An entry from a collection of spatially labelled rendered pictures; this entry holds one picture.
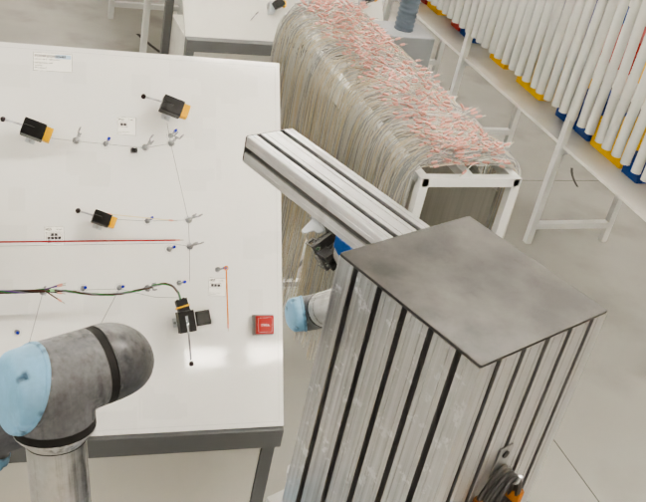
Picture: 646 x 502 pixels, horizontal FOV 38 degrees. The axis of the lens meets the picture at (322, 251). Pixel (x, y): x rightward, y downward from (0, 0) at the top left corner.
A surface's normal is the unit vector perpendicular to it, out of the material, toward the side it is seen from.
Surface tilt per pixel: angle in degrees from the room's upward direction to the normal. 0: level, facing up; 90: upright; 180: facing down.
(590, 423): 0
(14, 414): 83
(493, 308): 0
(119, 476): 90
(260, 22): 50
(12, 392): 83
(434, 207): 90
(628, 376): 0
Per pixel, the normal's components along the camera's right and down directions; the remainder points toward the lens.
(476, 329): 0.18, -0.83
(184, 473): 0.27, 0.55
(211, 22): 0.37, -0.11
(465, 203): -0.93, 0.03
